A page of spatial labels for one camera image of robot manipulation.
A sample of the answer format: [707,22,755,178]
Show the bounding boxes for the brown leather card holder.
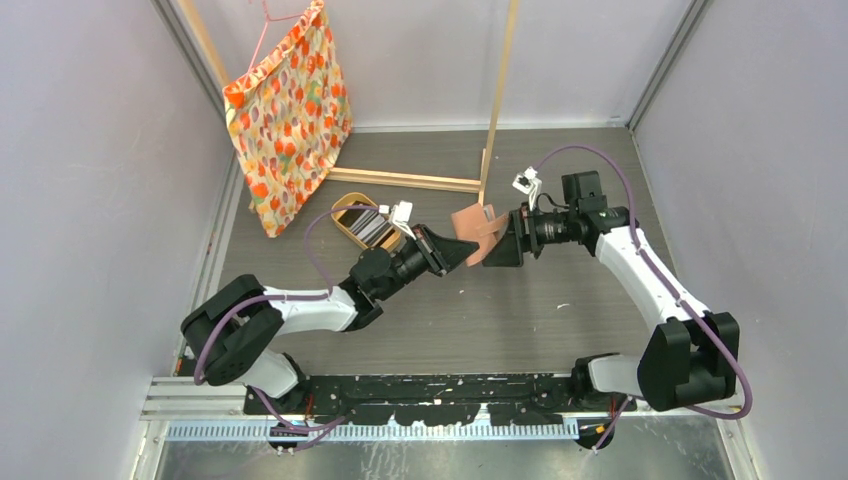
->
[451,203,509,267]

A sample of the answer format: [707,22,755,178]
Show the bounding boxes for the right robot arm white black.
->
[482,168,740,411]

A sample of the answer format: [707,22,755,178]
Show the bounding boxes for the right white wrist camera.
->
[512,167,542,197]

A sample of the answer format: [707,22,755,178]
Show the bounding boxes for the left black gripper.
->
[377,224,477,301]

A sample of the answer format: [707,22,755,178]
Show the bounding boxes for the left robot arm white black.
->
[181,224,479,414]

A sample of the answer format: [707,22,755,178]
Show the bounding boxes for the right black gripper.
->
[484,201,579,266]

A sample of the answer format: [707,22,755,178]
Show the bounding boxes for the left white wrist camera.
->
[378,200,415,239]

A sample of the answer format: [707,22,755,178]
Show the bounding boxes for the pink clothes hanger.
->
[246,0,311,72]

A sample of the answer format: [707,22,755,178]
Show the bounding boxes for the orange floral fabric bag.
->
[222,1,353,238]

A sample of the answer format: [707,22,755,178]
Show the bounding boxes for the wooden clothes rack frame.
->
[176,0,520,203]

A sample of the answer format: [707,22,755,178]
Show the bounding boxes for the aluminium rail frame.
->
[140,374,743,444]

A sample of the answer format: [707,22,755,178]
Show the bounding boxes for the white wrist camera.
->
[512,167,542,197]
[378,200,415,239]

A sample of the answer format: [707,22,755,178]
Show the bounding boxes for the orange oval tray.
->
[331,192,402,252]

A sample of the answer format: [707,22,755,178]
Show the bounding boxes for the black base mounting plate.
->
[271,373,625,426]

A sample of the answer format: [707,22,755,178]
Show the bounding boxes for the stack of credit cards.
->
[338,209,393,247]

